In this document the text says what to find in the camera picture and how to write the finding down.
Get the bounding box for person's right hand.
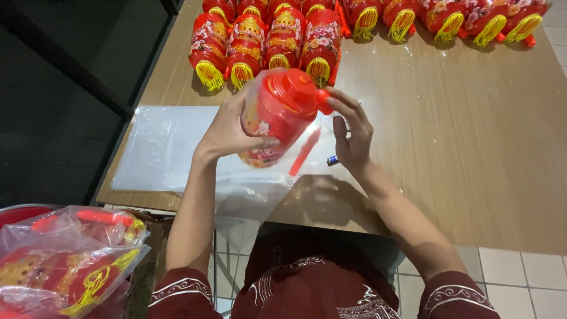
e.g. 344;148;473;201
325;86;378;177

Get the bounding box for person's left hand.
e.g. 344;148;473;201
194;83;281;167

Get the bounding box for red floral plastic lantern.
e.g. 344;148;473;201
238;68;334;169

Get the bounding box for clear plastic bag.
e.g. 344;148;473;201
214;68;337;251

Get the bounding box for stack of clear plastic sheets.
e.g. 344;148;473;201
111;105;253;194

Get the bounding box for rows of red tasselled lanterns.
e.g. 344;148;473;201
189;0;551;92

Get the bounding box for brown cardboard carton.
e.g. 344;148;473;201
120;209;175;319

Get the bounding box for person's maroon embroidered garment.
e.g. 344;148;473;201
147;228;502;319

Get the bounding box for black metal bar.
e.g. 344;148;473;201
0;0;135;119

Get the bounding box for heap of bagged lanterns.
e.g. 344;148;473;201
0;205;152;319

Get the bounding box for red round chair seat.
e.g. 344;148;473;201
0;204;60;230

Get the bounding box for red plastic handle stick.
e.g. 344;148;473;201
288;128;321;177

